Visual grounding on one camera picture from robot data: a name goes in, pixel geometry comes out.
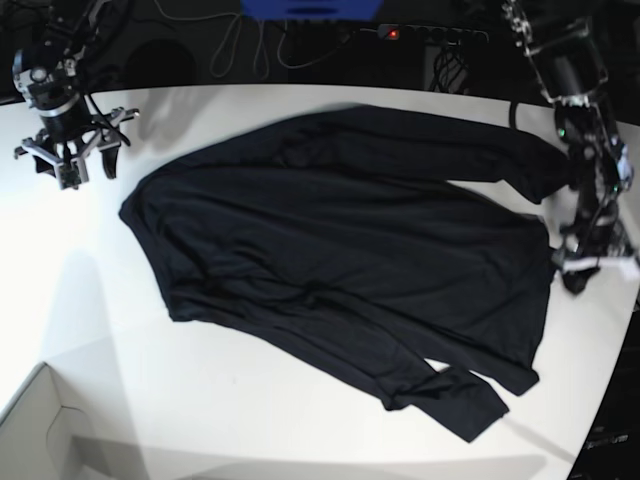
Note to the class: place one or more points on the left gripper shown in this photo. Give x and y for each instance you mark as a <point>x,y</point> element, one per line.
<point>586,250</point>

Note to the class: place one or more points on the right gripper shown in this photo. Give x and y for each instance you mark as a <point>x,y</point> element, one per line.
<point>102,135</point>

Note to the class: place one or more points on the black t-shirt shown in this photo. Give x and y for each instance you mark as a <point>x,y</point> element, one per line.
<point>348,239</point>

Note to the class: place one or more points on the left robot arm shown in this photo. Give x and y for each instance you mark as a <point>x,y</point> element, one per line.
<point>556,38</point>

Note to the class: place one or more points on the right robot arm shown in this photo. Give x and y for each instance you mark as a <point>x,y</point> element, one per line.
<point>52,77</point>

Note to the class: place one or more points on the blue bin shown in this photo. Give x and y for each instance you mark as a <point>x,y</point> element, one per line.
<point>351,10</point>

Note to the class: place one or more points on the white cardboard box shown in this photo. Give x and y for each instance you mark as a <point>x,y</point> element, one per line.
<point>42,438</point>

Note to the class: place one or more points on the black power strip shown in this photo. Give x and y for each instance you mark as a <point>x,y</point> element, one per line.
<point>431,33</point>

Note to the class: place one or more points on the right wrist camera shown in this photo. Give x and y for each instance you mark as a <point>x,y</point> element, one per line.
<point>68,178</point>

